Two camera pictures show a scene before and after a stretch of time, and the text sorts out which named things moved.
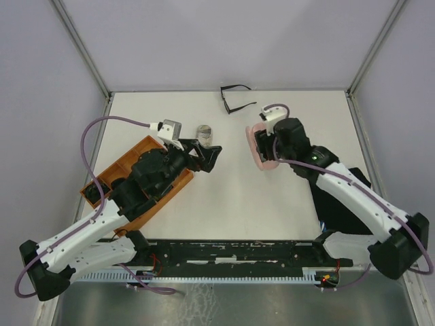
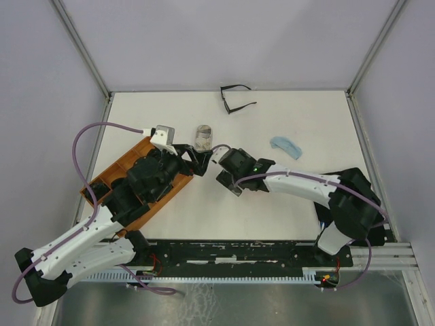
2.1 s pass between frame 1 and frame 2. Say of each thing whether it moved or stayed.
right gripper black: moved
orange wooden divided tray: stayed
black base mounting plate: stayed
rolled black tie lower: stayed
